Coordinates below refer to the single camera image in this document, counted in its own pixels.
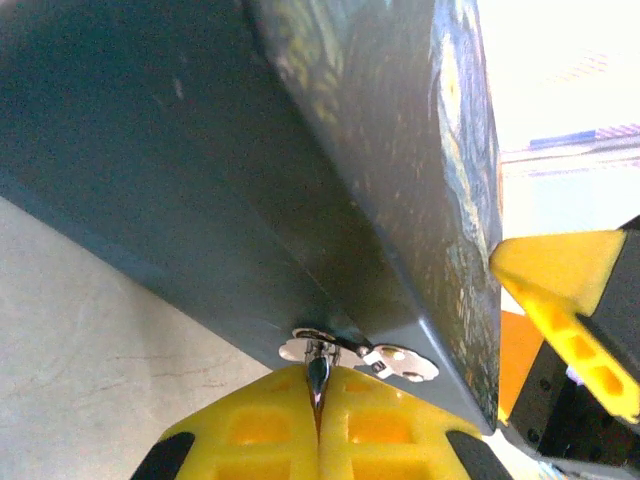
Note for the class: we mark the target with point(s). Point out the silver lock clasp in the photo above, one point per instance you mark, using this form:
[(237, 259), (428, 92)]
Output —
[(400, 365)]

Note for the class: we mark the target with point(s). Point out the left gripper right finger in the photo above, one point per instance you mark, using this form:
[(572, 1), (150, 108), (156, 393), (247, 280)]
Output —
[(390, 435)]

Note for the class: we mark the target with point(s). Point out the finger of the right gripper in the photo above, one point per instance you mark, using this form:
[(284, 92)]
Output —
[(520, 360), (555, 270)]

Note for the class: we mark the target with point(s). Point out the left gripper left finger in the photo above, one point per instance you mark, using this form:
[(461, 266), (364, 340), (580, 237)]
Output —
[(250, 435)]

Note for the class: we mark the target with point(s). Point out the blue starry print box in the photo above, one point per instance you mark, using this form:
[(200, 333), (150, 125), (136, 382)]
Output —
[(200, 175)]

